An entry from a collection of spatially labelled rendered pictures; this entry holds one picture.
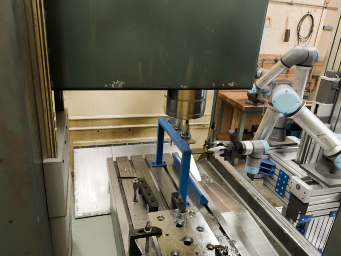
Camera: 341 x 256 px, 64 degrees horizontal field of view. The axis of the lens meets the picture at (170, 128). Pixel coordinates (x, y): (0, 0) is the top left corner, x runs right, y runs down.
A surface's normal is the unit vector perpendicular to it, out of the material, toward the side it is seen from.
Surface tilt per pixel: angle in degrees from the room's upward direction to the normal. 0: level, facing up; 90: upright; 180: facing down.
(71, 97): 89
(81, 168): 24
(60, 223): 90
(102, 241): 0
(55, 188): 90
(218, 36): 90
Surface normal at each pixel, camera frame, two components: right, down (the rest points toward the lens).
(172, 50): 0.29, 0.37
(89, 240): 0.07, -0.93
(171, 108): -0.59, 0.25
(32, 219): 0.54, 0.34
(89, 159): 0.19, -0.69
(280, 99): -0.36, 0.25
